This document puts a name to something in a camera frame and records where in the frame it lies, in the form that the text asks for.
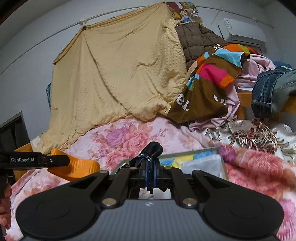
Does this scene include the grey face mask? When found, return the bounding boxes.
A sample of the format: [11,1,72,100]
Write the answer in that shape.
[181,154,223,178]

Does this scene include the orange and black strap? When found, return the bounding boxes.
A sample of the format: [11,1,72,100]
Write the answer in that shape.
[47,141,165,194]

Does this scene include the person's left hand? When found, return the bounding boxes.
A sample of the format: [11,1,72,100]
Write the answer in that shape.
[0,184,12,230]

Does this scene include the dark doorway cabinet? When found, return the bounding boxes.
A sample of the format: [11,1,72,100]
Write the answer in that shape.
[0,112,30,151]

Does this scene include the grey tray with dinosaur drawing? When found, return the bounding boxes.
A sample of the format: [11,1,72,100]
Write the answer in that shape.
[111,146,230,181]

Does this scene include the colourful striped brown garment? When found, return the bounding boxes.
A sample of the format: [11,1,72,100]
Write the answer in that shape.
[167,44,256,123]

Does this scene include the patterned brown white bedsheet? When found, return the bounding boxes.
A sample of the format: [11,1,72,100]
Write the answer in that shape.
[202,119,295,164]

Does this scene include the yellow dotted blanket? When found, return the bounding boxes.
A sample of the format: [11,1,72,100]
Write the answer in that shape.
[38,3,187,154]

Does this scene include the blue denim jeans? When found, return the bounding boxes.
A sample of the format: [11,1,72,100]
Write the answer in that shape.
[251,65,295,119]

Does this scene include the pink lilac garment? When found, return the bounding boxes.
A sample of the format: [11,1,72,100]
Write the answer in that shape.
[189,54,276,131]

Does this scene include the white air conditioner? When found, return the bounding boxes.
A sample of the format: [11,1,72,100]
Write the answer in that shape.
[218,18,266,46]

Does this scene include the wooden bed frame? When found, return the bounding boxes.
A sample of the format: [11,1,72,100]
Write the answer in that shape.
[12,91,296,179]

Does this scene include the cartoon wall poster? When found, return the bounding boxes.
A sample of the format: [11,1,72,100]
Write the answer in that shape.
[166,2,203,25]

